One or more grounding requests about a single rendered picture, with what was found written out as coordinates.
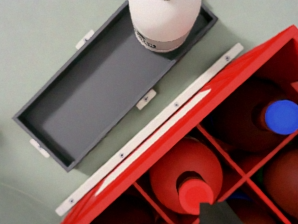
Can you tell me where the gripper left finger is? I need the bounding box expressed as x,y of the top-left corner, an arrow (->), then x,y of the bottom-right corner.
199,202 -> 225,224

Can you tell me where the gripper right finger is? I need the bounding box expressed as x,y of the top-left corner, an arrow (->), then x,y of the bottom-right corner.
213,202 -> 243,224

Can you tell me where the dark grey rectangular tray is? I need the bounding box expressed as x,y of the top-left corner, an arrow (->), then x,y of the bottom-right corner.
12,0 -> 219,172

